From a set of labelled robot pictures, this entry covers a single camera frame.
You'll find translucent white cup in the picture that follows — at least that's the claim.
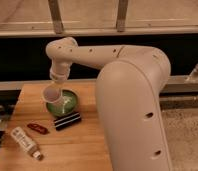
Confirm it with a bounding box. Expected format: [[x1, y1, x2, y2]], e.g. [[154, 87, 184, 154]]
[[42, 85, 64, 106]]

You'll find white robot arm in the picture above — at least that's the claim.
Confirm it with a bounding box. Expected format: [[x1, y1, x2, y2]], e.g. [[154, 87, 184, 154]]
[[46, 37, 172, 171]]

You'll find green ceramic bowl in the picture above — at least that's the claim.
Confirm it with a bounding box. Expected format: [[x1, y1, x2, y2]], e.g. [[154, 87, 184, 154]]
[[46, 90, 78, 117]]

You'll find black white striped box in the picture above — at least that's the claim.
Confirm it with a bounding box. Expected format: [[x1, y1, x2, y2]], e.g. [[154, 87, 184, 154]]
[[54, 112, 81, 130]]

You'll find red small packet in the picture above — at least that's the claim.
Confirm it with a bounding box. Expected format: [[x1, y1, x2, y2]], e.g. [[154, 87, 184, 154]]
[[27, 123, 48, 135]]

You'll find white tube bottle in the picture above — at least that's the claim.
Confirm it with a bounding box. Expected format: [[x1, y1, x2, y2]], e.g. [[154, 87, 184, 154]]
[[10, 127, 43, 160]]

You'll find wooden table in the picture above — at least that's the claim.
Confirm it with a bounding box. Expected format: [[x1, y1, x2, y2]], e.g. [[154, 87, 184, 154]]
[[0, 81, 112, 171]]

